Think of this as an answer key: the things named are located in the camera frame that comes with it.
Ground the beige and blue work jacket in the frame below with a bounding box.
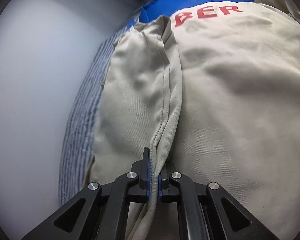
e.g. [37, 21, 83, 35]
[86, 0, 300, 239]

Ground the blue striped bed sheet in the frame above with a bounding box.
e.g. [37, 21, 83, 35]
[58, 21, 135, 206]

